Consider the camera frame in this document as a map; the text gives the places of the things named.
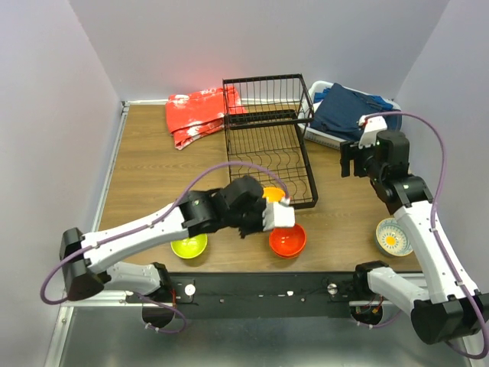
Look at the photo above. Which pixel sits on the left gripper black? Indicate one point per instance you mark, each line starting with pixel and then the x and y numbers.
pixel 260 206

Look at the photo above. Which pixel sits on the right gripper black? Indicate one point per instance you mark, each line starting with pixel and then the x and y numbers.
pixel 348 152

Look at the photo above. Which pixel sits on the yellow orange bowl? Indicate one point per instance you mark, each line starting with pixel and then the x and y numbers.
pixel 273 194

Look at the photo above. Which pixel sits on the red orange bowl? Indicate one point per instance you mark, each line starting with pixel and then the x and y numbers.
pixel 288 242

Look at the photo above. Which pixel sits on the green bowl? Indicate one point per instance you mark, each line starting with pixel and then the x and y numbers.
pixel 191 247

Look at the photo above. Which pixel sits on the black wire dish rack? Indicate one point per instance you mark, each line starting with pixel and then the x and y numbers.
pixel 265 122

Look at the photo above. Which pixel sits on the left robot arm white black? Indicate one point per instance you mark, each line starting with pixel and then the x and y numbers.
pixel 87 257

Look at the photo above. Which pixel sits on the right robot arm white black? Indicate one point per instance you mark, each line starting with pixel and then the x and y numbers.
pixel 451 306

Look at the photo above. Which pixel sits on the dark blue folded jeans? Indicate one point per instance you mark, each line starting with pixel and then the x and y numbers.
pixel 340 108

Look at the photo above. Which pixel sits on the white laundry basket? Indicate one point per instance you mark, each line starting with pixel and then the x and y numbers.
pixel 324 134

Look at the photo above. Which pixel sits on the blue patterned ceramic bowl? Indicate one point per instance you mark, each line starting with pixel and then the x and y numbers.
pixel 391 240

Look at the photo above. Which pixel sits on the red white folded cloth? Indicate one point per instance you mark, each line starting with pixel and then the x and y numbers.
pixel 190 117

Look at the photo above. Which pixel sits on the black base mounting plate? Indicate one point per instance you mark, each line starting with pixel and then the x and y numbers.
pixel 261 295

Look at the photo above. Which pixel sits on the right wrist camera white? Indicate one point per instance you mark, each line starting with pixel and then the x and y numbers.
pixel 371 127

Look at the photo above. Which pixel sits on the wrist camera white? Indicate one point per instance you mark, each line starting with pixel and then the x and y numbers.
pixel 279 214
pixel 371 127

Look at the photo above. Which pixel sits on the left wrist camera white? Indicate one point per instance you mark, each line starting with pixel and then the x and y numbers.
pixel 279 214

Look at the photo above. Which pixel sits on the aluminium table edge rail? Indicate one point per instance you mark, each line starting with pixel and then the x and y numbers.
pixel 65 313

